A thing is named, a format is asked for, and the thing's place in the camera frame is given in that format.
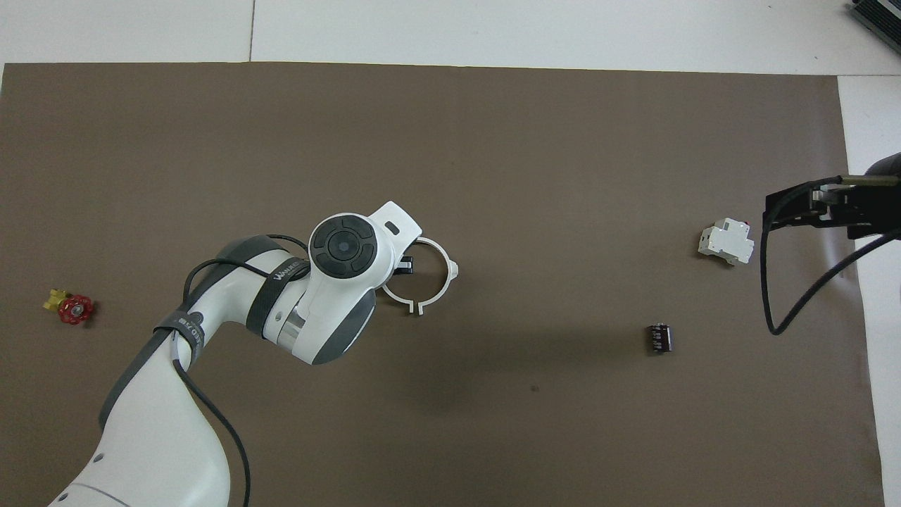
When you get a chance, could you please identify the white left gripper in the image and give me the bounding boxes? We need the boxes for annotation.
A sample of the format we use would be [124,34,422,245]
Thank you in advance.
[371,201,423,289]

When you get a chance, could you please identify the white half-ring pipe clamp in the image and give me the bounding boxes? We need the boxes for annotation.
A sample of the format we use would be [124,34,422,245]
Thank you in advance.
[412,237,460,315]
[380,280,422,315]

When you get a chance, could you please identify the white circuit breaker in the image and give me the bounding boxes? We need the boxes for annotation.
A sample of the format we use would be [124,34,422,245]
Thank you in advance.
[697,218,755,266]

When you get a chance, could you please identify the grey ribbed device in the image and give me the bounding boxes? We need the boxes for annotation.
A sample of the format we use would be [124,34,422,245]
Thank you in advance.
[848,0,901,36]

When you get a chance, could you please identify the brown table mat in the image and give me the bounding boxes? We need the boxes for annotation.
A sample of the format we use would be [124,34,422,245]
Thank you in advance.
[0,62,886,507]

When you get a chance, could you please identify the red handwheel yellow valve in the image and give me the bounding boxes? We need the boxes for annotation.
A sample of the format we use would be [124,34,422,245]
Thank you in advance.
[44,287,96,326]

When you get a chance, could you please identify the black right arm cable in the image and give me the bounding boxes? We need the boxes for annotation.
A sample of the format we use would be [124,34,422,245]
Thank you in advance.
[760,180,901,336]

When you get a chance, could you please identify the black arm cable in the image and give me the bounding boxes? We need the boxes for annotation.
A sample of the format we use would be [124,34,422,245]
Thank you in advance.
[760,180,901,336]
[171,234,310,507]

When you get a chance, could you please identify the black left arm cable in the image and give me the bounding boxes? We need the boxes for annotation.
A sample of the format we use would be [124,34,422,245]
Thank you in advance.
[171,234,310,507]

